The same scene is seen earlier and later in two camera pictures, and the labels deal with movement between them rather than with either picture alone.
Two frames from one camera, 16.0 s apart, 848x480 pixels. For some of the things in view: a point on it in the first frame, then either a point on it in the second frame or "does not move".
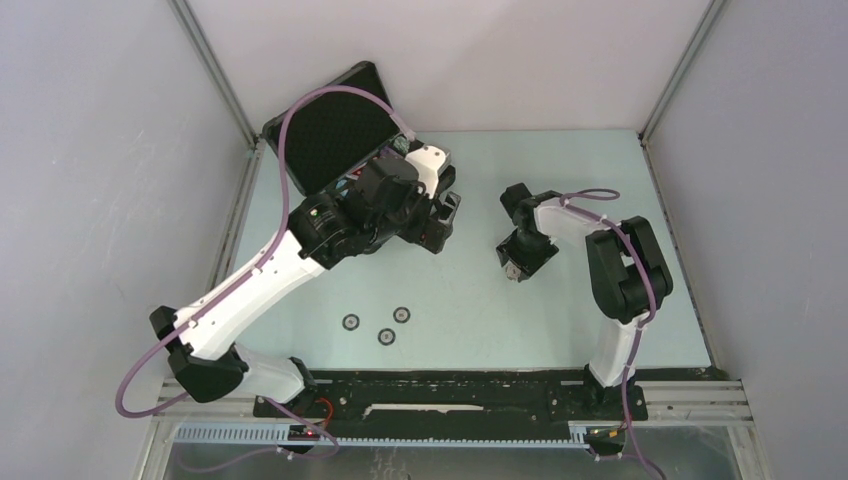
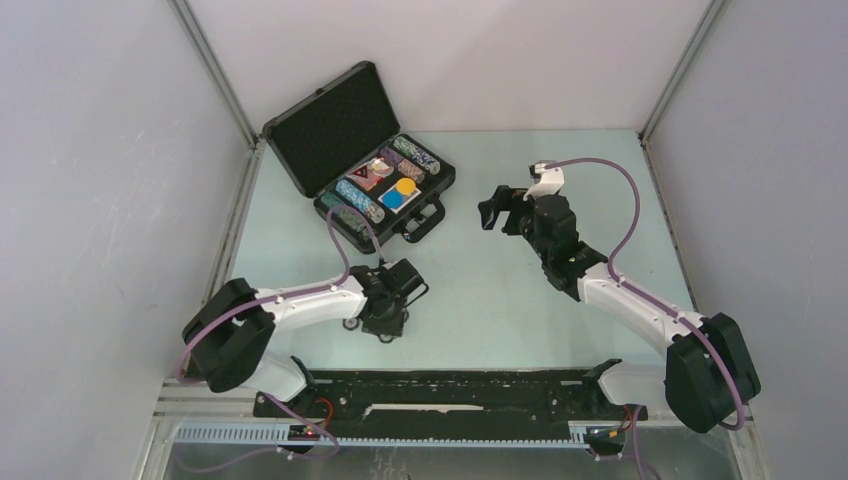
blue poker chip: (350, 322) does not move
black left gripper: (426, 231) to (394, 325)
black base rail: (390, 399) does not move
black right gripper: (529, 265) to (505, 196)
